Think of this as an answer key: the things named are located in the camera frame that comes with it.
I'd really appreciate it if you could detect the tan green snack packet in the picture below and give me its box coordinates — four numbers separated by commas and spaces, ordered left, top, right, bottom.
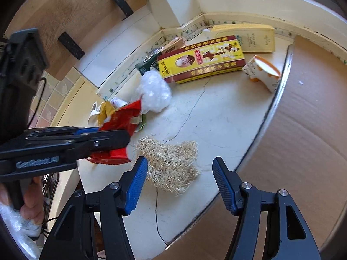
135, 36, 187, 76

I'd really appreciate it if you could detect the red yellow carton box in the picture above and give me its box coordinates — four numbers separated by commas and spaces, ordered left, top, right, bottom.
158, 35, 246, 84

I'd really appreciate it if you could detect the white orange paper cup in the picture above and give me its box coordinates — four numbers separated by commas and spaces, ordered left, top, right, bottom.
242, 55, 282, 93

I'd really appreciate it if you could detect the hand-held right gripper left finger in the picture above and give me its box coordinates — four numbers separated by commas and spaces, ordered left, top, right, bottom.
39, 156, 149, 260

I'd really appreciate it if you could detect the red snack wrapper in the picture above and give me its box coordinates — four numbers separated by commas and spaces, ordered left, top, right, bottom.
88, 99, 147, 166

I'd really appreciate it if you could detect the dark cabinet handle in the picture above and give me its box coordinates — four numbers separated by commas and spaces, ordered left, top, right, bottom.
58, 32, 86, 60
111, 0, 134, 21

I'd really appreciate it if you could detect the white paper scrap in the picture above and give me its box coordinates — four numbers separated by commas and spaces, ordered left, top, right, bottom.
88, 101, 103, 126

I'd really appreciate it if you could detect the person's left hand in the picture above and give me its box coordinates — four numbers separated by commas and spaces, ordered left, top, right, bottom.
0, 177, 45, 226

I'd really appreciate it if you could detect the clear plastic wrap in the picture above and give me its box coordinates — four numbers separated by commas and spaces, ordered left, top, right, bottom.
137, 70, 172, 113

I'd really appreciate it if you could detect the pale yellow flat box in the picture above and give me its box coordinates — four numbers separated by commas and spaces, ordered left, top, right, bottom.
211, 24, 275, 53

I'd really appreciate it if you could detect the light wooden wall cupboard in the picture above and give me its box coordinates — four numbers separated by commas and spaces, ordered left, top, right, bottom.
11, 0, 148, 80

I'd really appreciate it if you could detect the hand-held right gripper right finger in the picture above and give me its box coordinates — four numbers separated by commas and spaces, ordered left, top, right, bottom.
212, 156, 322, 260

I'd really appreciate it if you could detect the brown cardboard sheet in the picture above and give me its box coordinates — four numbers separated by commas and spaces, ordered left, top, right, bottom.
164, 34, 347, 258

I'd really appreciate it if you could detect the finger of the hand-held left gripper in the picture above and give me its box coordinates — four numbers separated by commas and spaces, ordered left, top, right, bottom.
26, 126, 101, 145
62, 129, 131, 160

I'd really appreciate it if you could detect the yellow snack wrapper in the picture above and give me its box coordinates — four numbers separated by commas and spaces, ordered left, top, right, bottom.
98, 101, 118, 125

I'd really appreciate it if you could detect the thin black cable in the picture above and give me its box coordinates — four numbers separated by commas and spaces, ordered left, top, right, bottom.
155, 191, 169, 247

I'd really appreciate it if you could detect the tan loofah scrubber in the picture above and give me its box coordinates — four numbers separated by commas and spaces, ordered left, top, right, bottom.
135, 137, 201, 195

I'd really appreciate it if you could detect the white plastic bag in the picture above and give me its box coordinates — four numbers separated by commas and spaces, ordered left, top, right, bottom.
0, 202, 44, 252

